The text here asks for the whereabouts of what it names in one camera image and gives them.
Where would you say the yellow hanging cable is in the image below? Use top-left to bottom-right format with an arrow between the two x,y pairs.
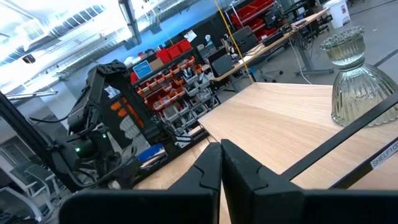
213,0 -> 255,84

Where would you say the grey office chair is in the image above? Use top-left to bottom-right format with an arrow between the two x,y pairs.
0,186 -> 44,224
24,163 -> 65,212

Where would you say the silver metal bar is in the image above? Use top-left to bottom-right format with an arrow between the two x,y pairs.
6,90 -> 58,101

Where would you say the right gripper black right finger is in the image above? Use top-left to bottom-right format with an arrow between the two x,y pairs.
221,139 -> 304,224

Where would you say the parts bin rack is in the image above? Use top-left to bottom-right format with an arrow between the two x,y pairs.
130,46 -> 225,150

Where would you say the clear glass candle stick holder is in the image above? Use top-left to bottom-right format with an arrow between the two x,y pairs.
320,26 -> 398,128

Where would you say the blue flat box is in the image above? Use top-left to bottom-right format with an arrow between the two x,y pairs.
136,143 -> 167,164

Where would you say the black rig frame post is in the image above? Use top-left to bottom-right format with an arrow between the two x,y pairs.
0,91 -> 78,194

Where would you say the red bin shelf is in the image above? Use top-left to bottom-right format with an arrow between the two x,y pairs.
229,0 -> 278,39

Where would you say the black desk monitor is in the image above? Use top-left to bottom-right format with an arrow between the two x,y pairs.
208,49 -> 236,78
233,26 -> 259,54

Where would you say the blue sign card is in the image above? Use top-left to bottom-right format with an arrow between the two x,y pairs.
132,60 -> 154,79

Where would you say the black-framed wooden shelf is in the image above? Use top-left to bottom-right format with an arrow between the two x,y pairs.
197,82 -> 398,191

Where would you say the white waste bin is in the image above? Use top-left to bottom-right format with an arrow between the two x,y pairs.
325,0 -> 351,29

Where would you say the red storage bin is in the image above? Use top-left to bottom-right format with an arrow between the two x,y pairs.
155,49 -> 172,65
167,45 -> 182,60
177,39 -> 193,53

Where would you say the light wooden desk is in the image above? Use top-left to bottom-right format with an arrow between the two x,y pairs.
211,9 -> 335,83

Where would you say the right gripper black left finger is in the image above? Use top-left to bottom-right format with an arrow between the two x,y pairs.
167,141 -> 223,192

